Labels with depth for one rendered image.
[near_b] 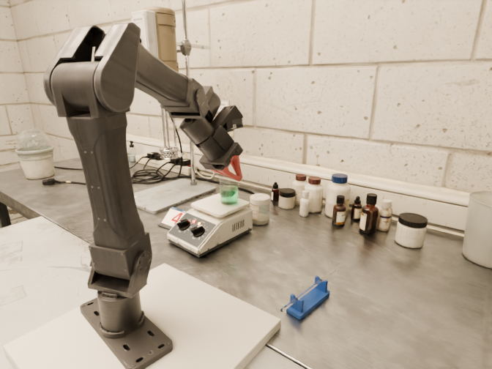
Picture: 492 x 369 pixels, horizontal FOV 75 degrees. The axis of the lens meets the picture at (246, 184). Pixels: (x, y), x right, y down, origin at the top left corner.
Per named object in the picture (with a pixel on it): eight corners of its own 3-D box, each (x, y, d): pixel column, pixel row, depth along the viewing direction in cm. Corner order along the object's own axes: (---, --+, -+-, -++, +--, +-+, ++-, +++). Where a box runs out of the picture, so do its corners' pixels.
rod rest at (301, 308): (300, 321, 57) (301, 304, 56) (285, 311, 59) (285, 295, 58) (330, 295, 64) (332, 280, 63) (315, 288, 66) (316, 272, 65)
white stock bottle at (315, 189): (316, 214, 101) (319, 181, 98) (299, 210, 105) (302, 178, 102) (324, 209, 106) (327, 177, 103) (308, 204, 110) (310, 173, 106)
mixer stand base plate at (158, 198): (154, 214, 102) (153, 211, 102) (118, 200, 113) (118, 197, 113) (217, 189, 125) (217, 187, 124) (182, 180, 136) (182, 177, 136)
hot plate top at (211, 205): (220, 218, 80) (220, 215, 79) (189, 206, 87) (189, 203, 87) (251, 205, 88) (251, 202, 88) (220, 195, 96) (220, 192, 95)
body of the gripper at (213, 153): (217, 147, 82) (198, 126, 78) (243, 147, 74) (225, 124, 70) (202, 166, 79) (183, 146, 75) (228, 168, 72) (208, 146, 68)
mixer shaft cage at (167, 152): (168, 160, 111) (162, 85, 103) (156, 157, 115) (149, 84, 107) (183, 157, 116) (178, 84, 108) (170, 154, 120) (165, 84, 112)
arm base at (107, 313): (112, 256, 60) (72, 271, 55) (171, 304, 47) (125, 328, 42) (116, 293, 62) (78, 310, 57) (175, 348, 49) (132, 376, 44)
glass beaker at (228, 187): (222, 209, 84) (221, 179, 82) (217, 201, 89) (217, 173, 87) (244, 206, 86) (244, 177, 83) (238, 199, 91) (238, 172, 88)
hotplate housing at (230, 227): (199, 260, 76) (198, 229, 74) (166, 241, 84) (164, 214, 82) (258, 228, 92) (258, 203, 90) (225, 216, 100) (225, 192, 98)
